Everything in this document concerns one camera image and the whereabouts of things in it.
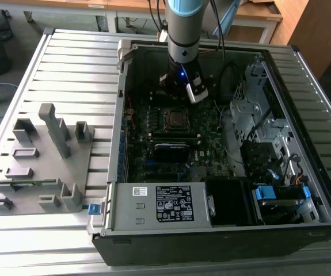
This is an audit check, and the silver CPU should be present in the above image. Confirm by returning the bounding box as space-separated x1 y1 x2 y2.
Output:
170 111 188 127

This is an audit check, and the metal CPU socket cover frame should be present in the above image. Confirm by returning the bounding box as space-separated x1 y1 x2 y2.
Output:
164 108 194 132

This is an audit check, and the CPU socket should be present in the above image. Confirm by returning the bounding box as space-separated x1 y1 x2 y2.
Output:
161 105 197 133

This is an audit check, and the green RAM stick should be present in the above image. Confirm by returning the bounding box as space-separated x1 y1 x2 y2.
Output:
0 178 57 186
152 136 200 144

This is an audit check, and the silver metal drive cage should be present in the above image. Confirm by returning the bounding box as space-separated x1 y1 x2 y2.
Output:
229 56 297 176

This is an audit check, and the black graphics card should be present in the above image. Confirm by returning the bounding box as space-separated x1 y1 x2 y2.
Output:
153 142 191 163

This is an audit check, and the green Dell motherboard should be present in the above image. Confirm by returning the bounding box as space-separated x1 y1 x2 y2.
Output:
123 86 232 183

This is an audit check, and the grey plastic parts rack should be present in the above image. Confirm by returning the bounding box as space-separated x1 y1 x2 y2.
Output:
0 102 96 217

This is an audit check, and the grey power supply with label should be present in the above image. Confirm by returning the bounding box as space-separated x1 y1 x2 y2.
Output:
103 181 214 231

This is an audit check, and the blue disk carrier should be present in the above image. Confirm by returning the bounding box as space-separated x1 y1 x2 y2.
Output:
253 185 311 225

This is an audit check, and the brown wooden cabinet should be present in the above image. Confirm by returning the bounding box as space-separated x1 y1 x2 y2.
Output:
270 0 331 80

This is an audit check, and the blue plastic case latch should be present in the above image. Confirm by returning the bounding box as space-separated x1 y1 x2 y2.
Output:
86 202 101 216

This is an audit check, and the black open PC case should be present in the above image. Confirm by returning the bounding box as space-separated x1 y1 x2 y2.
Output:
86 37 331 267

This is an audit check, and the grey wrist camera black face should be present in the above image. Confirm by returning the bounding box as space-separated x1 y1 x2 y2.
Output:
185 73 209 104

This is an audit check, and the black looped cable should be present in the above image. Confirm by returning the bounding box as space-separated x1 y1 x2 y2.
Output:
219 62 242 100

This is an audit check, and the thin red wire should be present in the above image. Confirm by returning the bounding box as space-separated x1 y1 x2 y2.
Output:
125 94 139 137

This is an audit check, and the wooden desk white frame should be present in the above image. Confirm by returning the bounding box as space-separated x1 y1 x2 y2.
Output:
107 0 283 44
0 0 111 23

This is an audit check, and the black power cable bundle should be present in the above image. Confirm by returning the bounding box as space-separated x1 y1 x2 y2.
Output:
239 140 284 181

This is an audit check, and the blue floor cable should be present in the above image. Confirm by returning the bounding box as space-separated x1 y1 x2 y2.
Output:
0 82 20 120

